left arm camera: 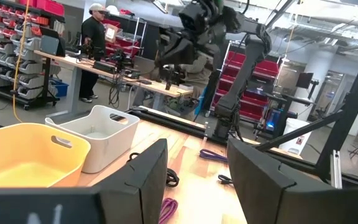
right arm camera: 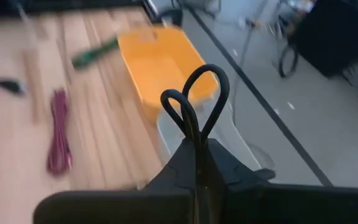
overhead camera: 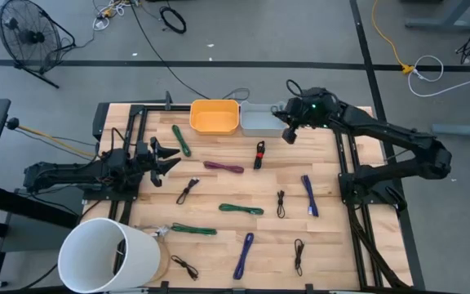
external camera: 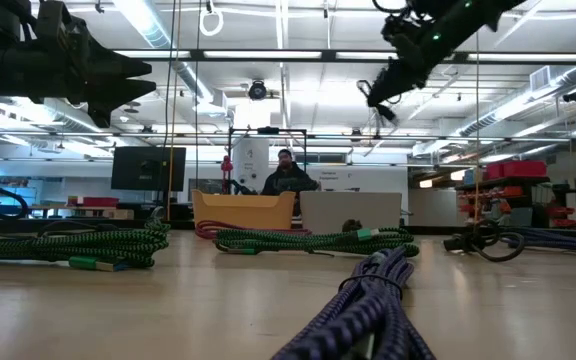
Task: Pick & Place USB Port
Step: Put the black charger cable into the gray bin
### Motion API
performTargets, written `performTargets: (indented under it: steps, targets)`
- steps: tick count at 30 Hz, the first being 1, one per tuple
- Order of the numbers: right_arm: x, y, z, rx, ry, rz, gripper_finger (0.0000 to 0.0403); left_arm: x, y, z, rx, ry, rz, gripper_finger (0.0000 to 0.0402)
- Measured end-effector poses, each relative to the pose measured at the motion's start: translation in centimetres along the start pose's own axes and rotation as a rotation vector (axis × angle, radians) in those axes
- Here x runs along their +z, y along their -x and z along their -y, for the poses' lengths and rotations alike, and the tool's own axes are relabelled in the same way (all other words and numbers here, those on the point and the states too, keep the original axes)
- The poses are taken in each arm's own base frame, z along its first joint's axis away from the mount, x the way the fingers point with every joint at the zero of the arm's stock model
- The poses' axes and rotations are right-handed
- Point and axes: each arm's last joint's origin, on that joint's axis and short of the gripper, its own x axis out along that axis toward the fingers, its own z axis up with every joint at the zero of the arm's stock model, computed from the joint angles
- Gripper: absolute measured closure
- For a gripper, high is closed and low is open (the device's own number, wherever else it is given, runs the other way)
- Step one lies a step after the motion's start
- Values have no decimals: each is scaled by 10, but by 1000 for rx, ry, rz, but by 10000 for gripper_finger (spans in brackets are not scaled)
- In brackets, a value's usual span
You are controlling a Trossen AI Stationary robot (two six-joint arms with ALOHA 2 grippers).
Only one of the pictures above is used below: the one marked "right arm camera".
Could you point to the black table frame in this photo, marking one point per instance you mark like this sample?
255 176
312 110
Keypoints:
73 4

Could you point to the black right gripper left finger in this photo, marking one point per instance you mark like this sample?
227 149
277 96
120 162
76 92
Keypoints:
120 208

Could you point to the yellow plastic bin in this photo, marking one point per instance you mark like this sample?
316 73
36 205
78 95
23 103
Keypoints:
160 62

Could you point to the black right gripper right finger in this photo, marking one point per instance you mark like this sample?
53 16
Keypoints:
291 205

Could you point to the black cabinet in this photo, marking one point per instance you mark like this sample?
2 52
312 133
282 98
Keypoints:
331 37

